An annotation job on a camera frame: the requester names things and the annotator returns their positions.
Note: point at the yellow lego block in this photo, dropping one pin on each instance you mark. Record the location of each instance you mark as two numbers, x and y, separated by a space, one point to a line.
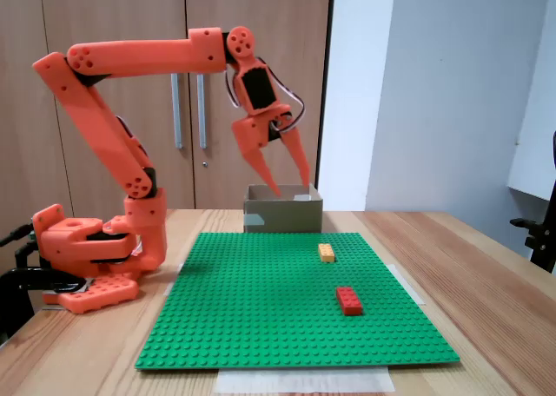
326 252

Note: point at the open cardboard box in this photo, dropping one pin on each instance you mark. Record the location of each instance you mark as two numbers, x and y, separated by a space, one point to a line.
282 215

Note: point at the red lego block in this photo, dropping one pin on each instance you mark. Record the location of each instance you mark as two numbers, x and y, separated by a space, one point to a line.
349 301

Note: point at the green lego baseplate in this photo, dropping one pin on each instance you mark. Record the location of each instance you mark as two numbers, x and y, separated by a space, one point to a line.
269 309

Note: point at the translucent tape strip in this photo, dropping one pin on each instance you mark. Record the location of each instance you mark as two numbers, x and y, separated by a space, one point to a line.
416 292
304 380
169 289

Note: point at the wooden cabinet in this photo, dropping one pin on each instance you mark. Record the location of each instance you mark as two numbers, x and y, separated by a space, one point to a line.
130 14

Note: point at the black chair armrest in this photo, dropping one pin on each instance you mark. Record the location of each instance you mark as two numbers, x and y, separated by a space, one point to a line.
540 244

